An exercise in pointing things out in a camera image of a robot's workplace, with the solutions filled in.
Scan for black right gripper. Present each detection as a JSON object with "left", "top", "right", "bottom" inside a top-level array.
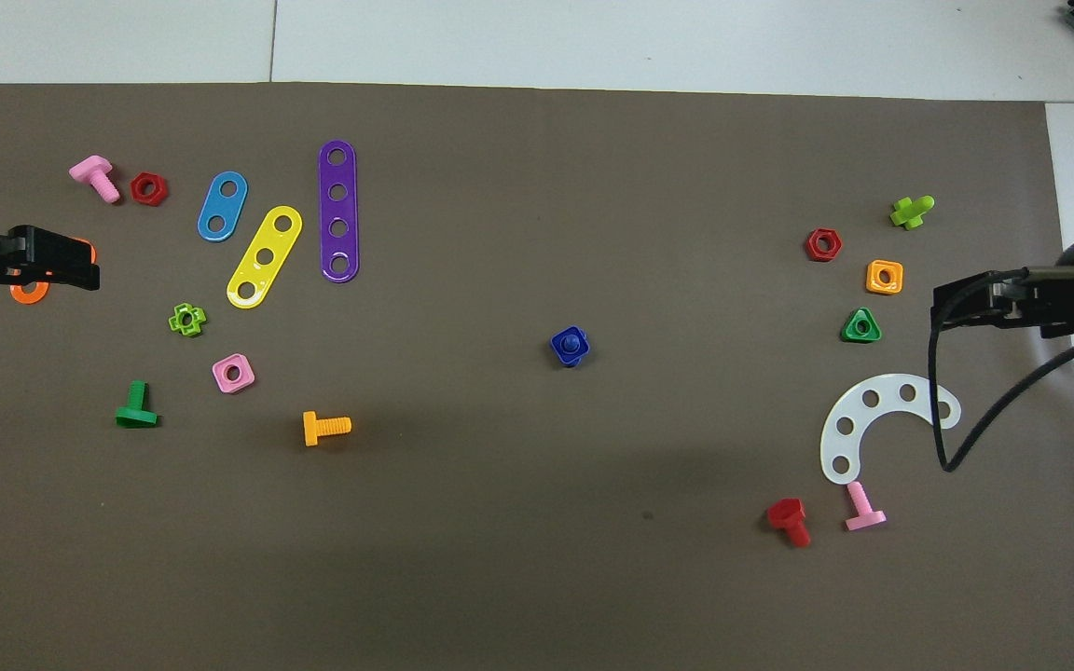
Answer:
[{"left": 931, "top": 268, "right": 1074, "bottom": 348}]

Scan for blue square nut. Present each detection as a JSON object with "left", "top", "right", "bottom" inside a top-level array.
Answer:
[{"left": 550, "top": 326, "right": 591, "bottom": 369}]

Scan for orange heart-shaped plate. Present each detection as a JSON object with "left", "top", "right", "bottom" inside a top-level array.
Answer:
[{"left": 9, "top": 239, "right": 99, "bottom": 307}]

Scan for pink plastic bolt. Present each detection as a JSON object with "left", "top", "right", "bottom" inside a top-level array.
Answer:
[
  {"left": 844, "top": 480, "right": 888, "bottom": 533},
  {"left": 68, "top": 154, "right": 122, "bottom": 205}
]

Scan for light green cross bolt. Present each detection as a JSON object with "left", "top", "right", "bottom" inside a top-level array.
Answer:
[{"left": 889, "top": 195, "right": 936, "bottom": 230}]

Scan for green triangular nut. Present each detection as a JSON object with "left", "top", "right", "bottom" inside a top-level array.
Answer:
[{"left": 841, "top": 307, "right": 883, "bottom": 344}]

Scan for white curved perforated plate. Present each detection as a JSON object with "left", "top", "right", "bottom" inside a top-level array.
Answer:
[{"left": 819, "top": 374, "right": 963, "bottom": 486}]

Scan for green plastic bolt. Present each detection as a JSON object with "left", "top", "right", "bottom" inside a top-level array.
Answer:
[{"left": 115, "top": 379, "right": 160, "bottom": 430}]

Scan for blue two-hole strip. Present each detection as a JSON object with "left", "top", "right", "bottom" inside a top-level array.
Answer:
[{"left": 197, "top": 171, "right": 249, "bottom": 243}]

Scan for pink square nut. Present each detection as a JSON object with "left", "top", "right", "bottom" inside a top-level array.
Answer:
[{"left": 212, "top": 353, "right": 256, "bottom": 395}]

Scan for yellow three-hole strip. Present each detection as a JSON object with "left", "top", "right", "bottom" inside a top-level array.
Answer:
[{"left": 226, "top": 205, "right": 304, "bottom": 309}]

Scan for red plastic bolt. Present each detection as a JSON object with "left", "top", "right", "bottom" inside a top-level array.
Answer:
[{"left": 766, "top": 498, "right": 813, "bottom": 549}]

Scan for purple four-hole strip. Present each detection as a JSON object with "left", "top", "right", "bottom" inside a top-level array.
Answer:
[{"left": 317, "top": 140, "right": 361, "bottom": 283}]

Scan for orange plastic bolt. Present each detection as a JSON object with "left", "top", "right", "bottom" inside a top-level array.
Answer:
[{"left": 302, "top": 411, "right": 352, "bottom": 447}]

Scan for brown table mat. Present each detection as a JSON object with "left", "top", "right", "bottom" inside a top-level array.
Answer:
[{"left": 0, "top": 82, "right": 1074, "bottom": 671}]

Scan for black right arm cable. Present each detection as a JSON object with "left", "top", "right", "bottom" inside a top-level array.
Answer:
[{"left": 929, "top": 268, "right": 1074, "bottom": 472}]

